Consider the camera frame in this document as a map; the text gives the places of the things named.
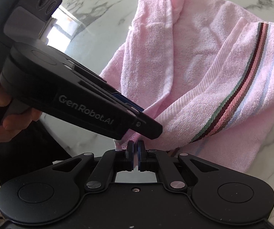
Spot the person's left hand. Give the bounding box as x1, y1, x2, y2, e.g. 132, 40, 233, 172
0, 84, 42, 143

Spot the pink terry towel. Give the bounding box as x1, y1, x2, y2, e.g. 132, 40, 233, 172
101, 0, 274, 172

